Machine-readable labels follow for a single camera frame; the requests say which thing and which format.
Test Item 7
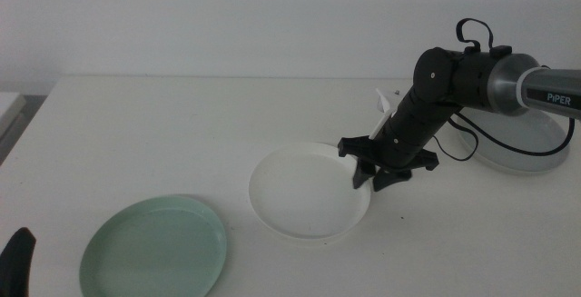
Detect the white shallow bowl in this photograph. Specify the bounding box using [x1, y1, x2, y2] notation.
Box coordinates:
[248, 141, 372, 242]

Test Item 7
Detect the grey shallow bowl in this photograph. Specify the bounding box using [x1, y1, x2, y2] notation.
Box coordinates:
[456, 105, 571, 174]

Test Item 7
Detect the pale green shallow bowl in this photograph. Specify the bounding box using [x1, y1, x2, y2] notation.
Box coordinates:
[79, 194, 228, 297]

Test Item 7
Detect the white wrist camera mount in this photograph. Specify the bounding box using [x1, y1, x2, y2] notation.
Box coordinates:
[368, 87, 408, 141]

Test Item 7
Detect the black cable loop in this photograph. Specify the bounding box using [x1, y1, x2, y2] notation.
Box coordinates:
[455, 17, 496, 54]

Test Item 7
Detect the black hanging cable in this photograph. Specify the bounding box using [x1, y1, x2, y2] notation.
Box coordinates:
[432, 111, 576, 163]

